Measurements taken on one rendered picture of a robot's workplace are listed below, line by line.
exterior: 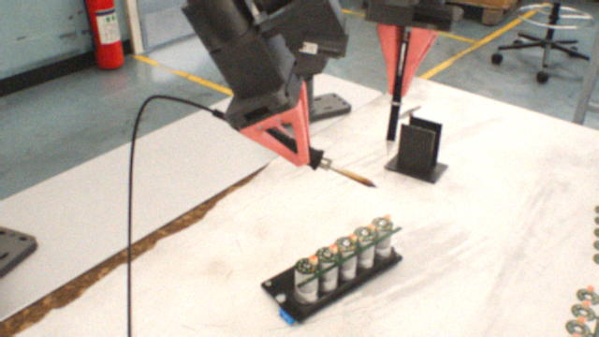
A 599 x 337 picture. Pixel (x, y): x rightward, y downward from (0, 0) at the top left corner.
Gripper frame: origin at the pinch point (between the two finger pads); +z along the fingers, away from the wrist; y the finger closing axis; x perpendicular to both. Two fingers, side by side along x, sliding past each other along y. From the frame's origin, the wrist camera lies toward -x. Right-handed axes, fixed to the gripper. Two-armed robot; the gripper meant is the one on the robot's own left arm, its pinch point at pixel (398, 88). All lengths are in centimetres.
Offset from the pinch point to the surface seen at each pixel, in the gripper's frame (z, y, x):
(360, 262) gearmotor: 19.7, -0.4, -3.3
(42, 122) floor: 56, -183, 144
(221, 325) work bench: 26.4, -12.3, -13.2
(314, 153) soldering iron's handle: 7.9, -6.9, -5.4
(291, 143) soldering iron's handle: 7.0, -9.3, -6.5
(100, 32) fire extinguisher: 14, -191, 193
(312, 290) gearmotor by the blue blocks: 21.2, -3.9, -10.0
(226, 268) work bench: 23.8, -15.9, -5.5
